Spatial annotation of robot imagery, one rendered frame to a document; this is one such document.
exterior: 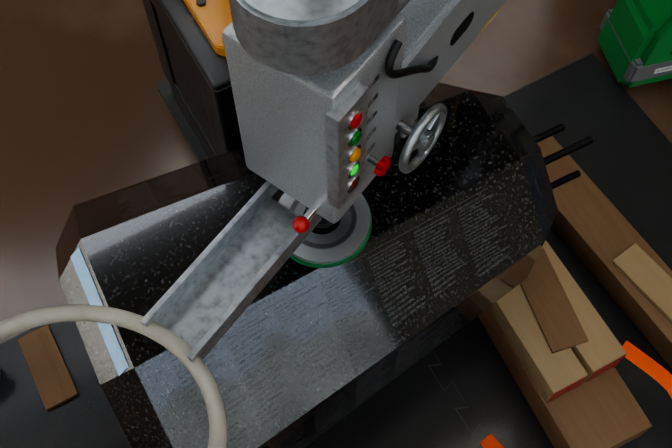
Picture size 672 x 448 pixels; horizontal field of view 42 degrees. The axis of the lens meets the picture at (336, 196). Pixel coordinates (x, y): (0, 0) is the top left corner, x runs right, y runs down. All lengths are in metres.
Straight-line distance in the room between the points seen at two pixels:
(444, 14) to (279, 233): 0.52
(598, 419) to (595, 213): 0.66
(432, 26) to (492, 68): 1.71
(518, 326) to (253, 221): 1.07
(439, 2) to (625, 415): 1.45
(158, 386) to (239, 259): 0.39
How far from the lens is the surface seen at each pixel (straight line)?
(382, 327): 2.06
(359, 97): 1.34
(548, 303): 2.60
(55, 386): 2.82
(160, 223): 2.05
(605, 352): 2.60
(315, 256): 1.91
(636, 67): 3.24
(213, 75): 2.35
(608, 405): 2.66
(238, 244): 1.71
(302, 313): 1.98
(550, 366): 2.55
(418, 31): 1.58
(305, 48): 1.24
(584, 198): 2.93
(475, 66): 3.30
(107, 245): 2.05
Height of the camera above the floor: 2.61
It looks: 62 degrees down
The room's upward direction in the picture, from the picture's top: 1 degrees counter-clockwise
